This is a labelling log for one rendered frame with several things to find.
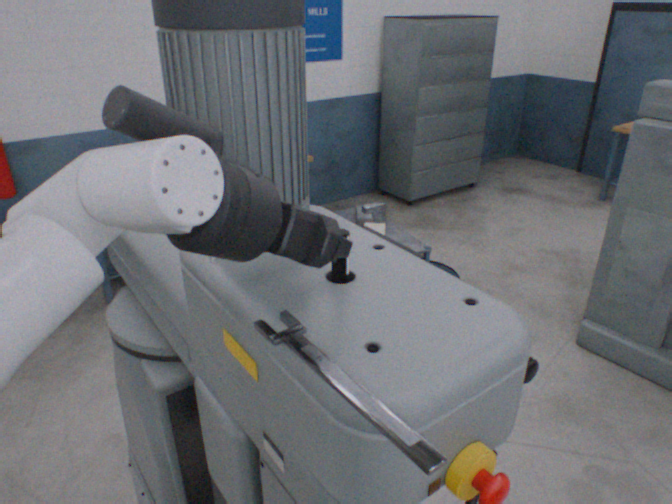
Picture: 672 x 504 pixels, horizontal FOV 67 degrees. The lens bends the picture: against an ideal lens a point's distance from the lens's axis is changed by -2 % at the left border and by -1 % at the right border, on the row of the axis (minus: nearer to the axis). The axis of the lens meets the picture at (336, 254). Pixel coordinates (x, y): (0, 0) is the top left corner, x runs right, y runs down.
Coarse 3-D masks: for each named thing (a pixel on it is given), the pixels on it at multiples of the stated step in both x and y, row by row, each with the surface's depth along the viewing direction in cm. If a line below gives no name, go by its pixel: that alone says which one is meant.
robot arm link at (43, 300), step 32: (0, 256) 31; (32, 256) 31; (0, 288) 30; (32, 288) 31; (64, 288) 32; (0, 320) 30; (32, 320) 31; (64, 320) 34; (0, 352) 29; (0, 384) 30
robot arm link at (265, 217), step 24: (240, 168) 46; (264, 192) 46; (264, 216) 46; (288, 216) 49; (312, 216) 51; (240, 240) 45; (264, 240) 47; (288, 240) 49; (312, 240) 52; (336, 240) 52; (312, 264) 52
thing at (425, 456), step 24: (288, 312) 55; (264, 336) 52; (288, 336) 52; (312, 360) 48; (336, 384) 45; (360, 384) 45; (360, 408) 43; (384, 408) 42; (384, 432) 40; (408, 432) 40; (408, 456) 39; (432, 456) 38
